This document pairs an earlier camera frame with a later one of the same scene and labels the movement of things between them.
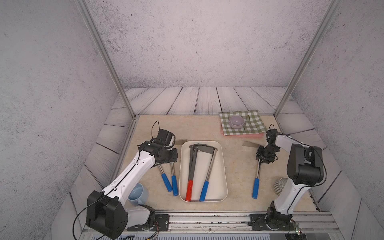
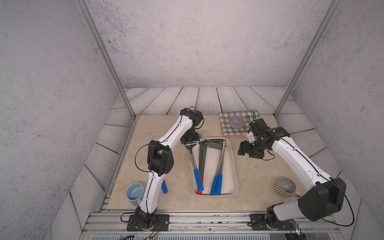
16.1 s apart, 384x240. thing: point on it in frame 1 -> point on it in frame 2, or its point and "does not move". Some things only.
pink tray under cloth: (251, 135) does not move
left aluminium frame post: (108, 57) does not move
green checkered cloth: (253, 123) does not move
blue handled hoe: (213, 150) -> (213, 189)
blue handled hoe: (256, 181) -> (219, 177)
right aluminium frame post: (335, 6) does not move
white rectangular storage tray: (217, 184) -> (229, 179)
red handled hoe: (194, 149) -> (203, 146)
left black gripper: (175, 156) -> (197, 137)
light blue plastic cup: (139, 195) does not move
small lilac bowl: (236, 121) does not move
